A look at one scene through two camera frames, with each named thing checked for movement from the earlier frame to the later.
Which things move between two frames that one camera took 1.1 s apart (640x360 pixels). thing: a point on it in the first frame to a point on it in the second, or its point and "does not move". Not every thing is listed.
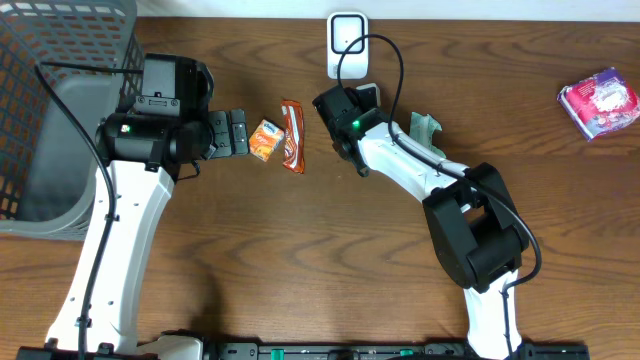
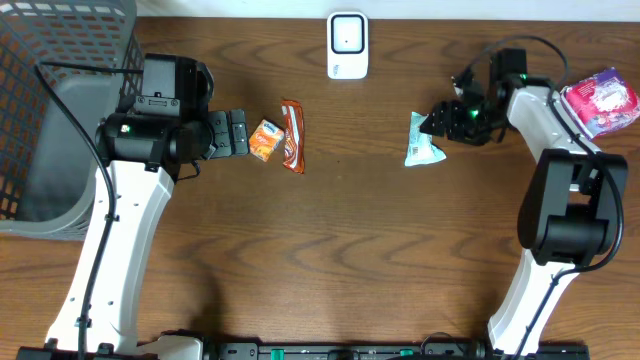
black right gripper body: x=350 y=159 to x=471 y=125
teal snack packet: x=422 y=128 does not move
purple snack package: x=601 y=105 does not move
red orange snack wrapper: x=294 y=143 does not move
